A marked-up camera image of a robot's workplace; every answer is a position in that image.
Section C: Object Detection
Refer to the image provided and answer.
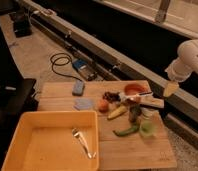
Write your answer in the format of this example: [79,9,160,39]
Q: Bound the orange fruit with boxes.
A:
[98,99,109,112]

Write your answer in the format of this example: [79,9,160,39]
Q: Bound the dark purple grapes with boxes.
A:
[103,92,120,103]

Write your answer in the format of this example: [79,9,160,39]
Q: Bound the yellow plastic tray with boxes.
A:
[1,111,99,171]

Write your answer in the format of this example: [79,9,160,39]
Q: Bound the white handled knife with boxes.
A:
[119,92,153,101]

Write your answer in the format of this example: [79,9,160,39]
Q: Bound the long metal rail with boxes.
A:
[15,0,198,134]

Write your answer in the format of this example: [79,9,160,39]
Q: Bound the black box device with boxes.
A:
[13,13,32,37]

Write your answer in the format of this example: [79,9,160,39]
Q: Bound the red bowl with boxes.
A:
[124,83,147,95]

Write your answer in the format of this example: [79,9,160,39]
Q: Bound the blue electronic box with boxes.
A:
[72,59,97,81]

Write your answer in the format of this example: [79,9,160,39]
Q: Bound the black cable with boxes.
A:
[49,52,85,83]

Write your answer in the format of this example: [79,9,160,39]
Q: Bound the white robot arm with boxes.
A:
[163,39,198,97]

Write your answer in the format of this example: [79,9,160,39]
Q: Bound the green chili pepper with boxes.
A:
[113,125,139,137]

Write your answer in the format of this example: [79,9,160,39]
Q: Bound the silver metal fork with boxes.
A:
[72,128,96,159]

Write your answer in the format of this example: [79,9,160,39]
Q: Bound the blue sponge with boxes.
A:
[72,80,85,96]

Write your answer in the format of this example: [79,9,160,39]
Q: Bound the dark spice jar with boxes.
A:
[129,105,141,122]

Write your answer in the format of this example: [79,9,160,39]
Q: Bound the green plastic cup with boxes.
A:
[139,121,156,137]

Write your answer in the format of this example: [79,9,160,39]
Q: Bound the black chair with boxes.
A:
[0,78,38,141]

